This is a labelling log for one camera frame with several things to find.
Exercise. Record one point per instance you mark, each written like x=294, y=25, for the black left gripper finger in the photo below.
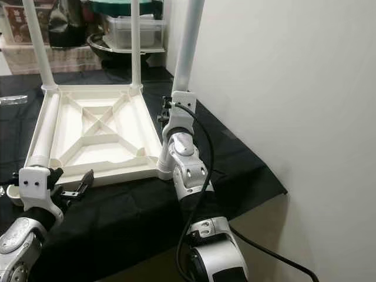
x=86, y=179
x=56, y=174

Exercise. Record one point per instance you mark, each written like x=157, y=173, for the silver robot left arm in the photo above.
x=23, y=247

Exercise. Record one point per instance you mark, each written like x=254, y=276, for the black wok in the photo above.
x=108, y=56

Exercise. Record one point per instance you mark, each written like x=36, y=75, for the flat clear plastic wrap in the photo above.
x=12, y=100

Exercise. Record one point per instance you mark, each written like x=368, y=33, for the clear plastic container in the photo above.
x=123, y=32

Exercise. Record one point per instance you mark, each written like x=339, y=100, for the black tablecloth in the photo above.
x=241, y=176

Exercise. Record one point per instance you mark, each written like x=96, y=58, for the patterned cloth covered stand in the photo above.
x=70, y=59

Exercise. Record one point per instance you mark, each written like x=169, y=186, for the green pot lid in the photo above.
x=123, y=6

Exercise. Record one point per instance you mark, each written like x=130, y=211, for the orange-lid storage box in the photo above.
x=23, y=23

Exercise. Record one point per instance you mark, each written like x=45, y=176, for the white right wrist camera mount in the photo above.
x=179, y=111

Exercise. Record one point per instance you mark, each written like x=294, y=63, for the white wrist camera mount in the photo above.
x=35, y=182
x=179, y=111

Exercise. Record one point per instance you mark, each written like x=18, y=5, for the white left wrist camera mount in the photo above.
x=35, y=182

